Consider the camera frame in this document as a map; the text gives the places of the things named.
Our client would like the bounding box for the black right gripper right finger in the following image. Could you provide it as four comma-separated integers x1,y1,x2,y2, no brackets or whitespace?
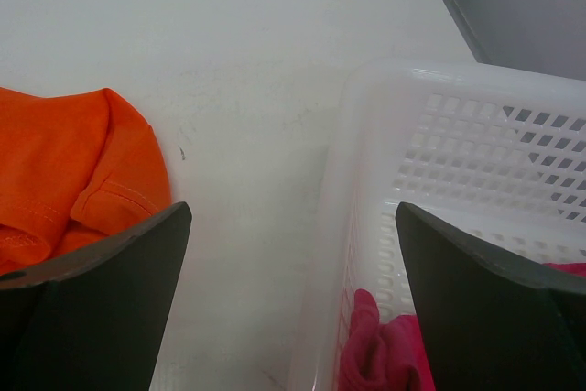
396,202,585,390

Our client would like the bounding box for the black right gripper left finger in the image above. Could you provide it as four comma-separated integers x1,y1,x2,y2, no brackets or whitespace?
1,201,191,390

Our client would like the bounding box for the orange t shirt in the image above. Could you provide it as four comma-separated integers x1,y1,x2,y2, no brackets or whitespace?
1,89,172,274

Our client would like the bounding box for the magenta t shirt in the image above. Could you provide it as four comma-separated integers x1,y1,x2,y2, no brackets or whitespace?
338,262,586,391

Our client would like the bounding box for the white plastic basket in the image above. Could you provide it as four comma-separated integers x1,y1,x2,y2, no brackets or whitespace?
288,59,585,390

